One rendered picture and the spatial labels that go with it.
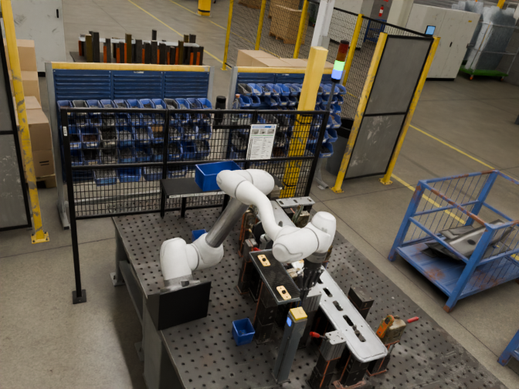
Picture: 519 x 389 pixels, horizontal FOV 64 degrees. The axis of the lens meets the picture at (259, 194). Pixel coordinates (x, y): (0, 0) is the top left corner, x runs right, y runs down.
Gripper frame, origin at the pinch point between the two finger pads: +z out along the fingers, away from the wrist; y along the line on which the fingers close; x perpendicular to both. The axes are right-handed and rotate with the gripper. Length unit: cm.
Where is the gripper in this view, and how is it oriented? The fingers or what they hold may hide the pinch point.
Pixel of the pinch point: (303, 293)
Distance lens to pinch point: 186.5
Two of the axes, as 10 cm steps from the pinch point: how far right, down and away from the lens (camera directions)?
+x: -3.9, -5.1, 7.7
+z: -1.6, 8.6, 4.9
